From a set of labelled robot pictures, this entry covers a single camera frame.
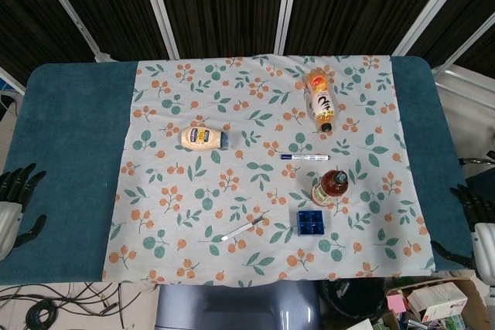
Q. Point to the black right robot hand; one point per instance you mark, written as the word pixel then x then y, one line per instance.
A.
pixel 483 237

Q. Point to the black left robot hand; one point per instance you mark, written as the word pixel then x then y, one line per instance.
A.
pixel 9 216

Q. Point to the brown tea bottle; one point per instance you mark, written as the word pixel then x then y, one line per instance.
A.
pixel 328 190

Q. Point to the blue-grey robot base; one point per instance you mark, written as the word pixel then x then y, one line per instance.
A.
pixel 236 307

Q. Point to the mayonnaise squeeze bottle blue cap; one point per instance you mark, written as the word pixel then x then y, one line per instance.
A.
pixel 201 138

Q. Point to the orange juice bottle white label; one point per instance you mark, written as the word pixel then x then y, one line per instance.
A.
pixel 321 101

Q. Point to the brown cardboard box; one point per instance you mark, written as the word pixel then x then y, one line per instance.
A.
pixel 473 295

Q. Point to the white carton box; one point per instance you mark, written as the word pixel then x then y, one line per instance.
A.
pixel 441 301

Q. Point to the teal table cover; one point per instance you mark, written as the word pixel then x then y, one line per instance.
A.
pixel 65 160

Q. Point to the pink sticky note pad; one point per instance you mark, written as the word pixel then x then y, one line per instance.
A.
pixel 397 303

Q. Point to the black round bin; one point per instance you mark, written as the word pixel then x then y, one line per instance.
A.
pixel 352 299

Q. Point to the blue ice cube tray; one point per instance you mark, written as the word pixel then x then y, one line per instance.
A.
pixel 310 223

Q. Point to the blue white marker pen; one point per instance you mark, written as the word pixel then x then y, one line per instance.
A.
pixel 305 158

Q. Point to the floral print tablecloth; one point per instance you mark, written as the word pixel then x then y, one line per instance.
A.
pixel 255 191

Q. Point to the black room divider screen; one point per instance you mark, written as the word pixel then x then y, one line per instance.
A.
pixel 232 1

